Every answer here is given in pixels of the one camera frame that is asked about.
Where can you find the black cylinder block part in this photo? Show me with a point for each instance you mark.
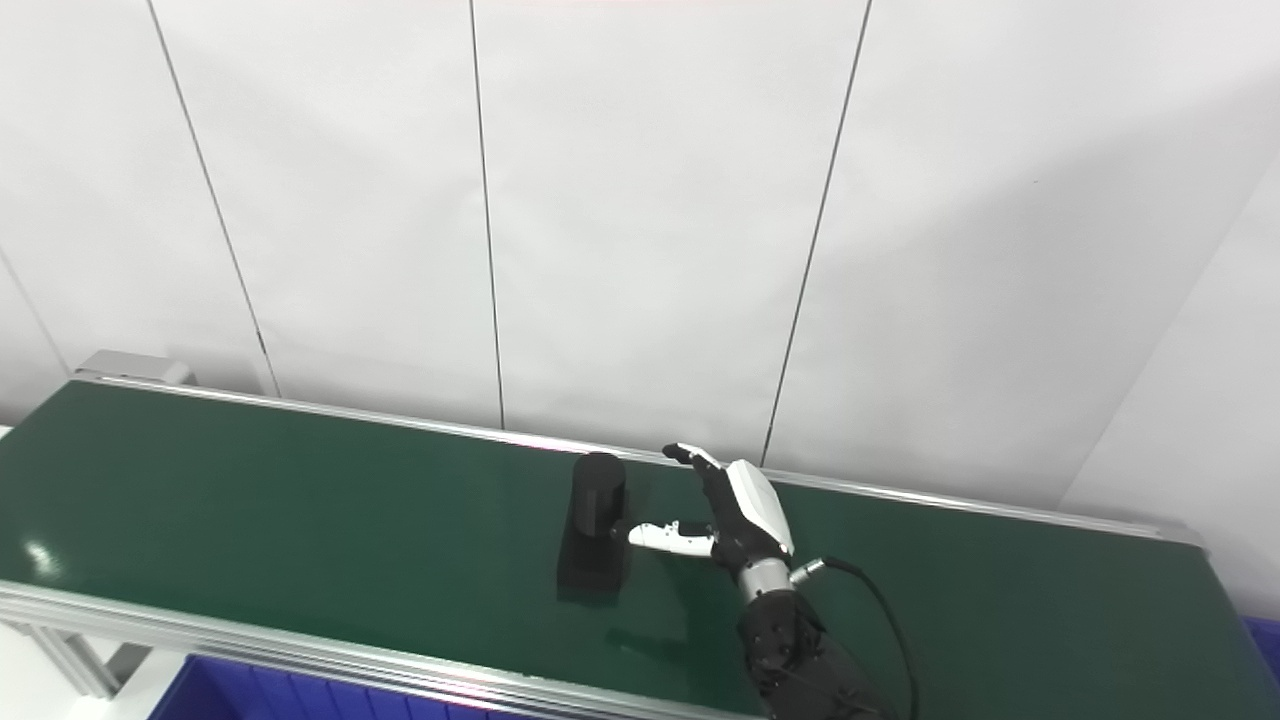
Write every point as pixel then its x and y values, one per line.
pixel 595 530

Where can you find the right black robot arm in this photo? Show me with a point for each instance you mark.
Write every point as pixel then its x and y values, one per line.
pixel 790 650

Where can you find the aluminium conveyor support leg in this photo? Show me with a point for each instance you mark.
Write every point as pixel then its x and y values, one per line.
pixel 75 660

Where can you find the blue plastic bin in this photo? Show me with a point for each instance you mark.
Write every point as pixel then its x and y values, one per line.
pixel 250 695
pixel 1265 645

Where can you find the grey conveyor end housing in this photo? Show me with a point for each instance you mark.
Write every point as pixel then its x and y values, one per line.
pixel 130 365

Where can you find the green conveyor belt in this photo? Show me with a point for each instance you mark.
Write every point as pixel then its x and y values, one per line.
pixel 250 640
pixel 300 520

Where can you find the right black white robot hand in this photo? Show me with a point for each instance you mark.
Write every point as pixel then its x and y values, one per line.
pixel 745 515

